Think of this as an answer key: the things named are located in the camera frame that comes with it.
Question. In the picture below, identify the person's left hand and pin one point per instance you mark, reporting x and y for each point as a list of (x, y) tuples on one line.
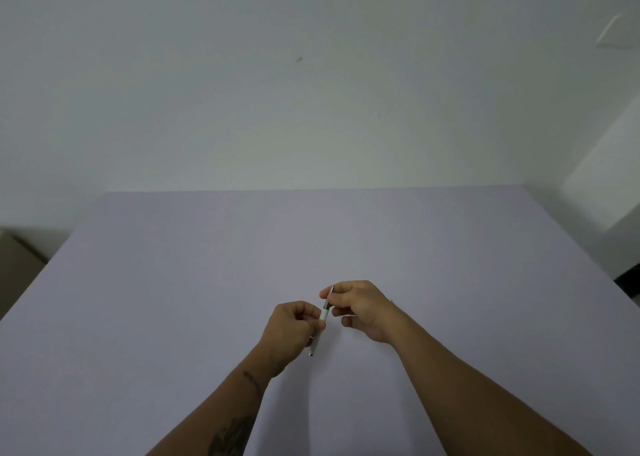
[(286, 334)]

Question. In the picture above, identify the person's right hand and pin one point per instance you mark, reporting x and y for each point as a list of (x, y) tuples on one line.
[(367, 310)]

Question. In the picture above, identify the person's right thumb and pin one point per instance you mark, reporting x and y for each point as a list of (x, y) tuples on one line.
[(334, 290)]

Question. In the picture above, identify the person's left thumb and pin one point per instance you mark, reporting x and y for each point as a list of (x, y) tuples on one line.
[(309, 309)]

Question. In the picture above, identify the white pen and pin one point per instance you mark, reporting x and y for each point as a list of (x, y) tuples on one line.
[(320, 326)]

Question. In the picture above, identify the person's left forearm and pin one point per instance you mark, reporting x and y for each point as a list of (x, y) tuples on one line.
[(212, 410)]

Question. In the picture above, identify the person's right forearm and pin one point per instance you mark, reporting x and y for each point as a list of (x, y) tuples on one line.
[(475, 395)]

